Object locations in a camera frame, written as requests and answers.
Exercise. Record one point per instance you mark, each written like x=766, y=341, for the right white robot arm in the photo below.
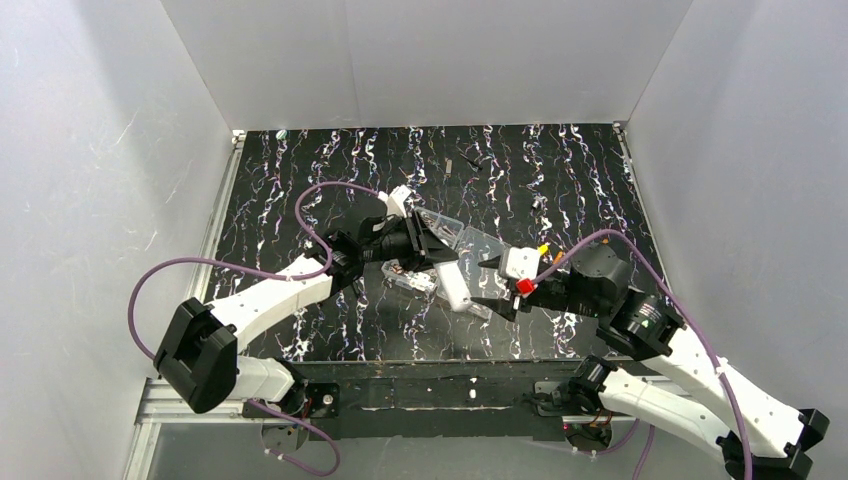
x=752, y=434

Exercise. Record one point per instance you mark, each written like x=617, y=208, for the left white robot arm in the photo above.
x=310, y=279

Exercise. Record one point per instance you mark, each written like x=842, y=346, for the clear plastic parts box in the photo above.
x=473, y=246

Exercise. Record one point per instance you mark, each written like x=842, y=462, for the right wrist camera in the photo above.
x=521, y=265

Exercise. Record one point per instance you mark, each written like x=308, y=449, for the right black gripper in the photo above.
x=548, y=292

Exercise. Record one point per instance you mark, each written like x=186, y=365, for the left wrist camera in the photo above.
x=395, y=201

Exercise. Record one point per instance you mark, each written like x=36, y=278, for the white remote control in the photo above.
x=454, y=286

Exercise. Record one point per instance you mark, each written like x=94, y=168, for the aluminium frame rail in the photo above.
x=196, y=355

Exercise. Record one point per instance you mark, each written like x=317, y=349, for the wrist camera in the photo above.
x=395, y=201
x=521, y=265

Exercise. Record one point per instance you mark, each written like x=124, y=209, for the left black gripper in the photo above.
x=421, y=237

